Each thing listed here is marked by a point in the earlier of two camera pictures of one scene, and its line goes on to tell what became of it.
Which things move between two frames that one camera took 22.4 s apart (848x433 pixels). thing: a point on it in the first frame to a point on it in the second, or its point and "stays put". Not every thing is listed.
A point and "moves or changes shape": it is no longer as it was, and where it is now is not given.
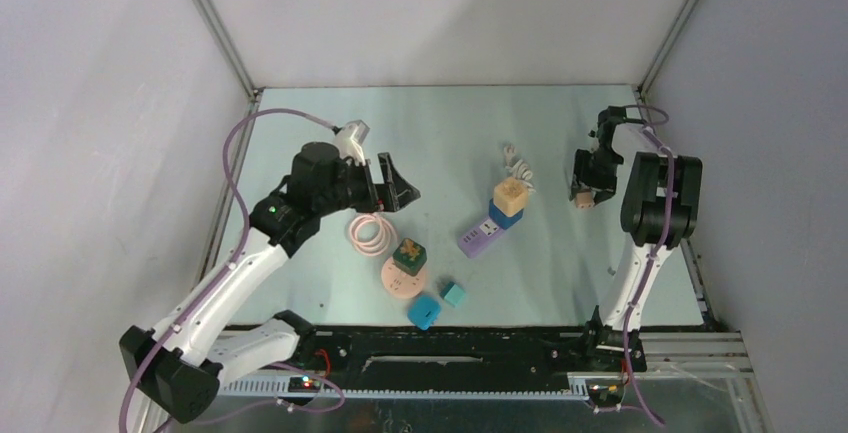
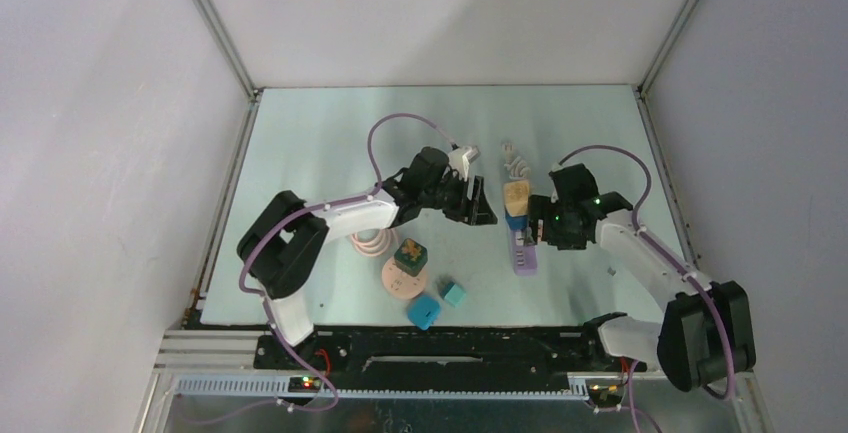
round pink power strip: [400, 283] stays put
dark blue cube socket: [503, 221] moves or changes shape
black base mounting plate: [417, 352] stays put
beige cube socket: [510, 196] moves or changes shape
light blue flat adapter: [424, 311] stays put
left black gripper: [392, 195] to [474, 213]
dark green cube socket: [409, 256] stays put
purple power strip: [473, 242] to [524, 256]
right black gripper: [604, 189] to [541, 208]
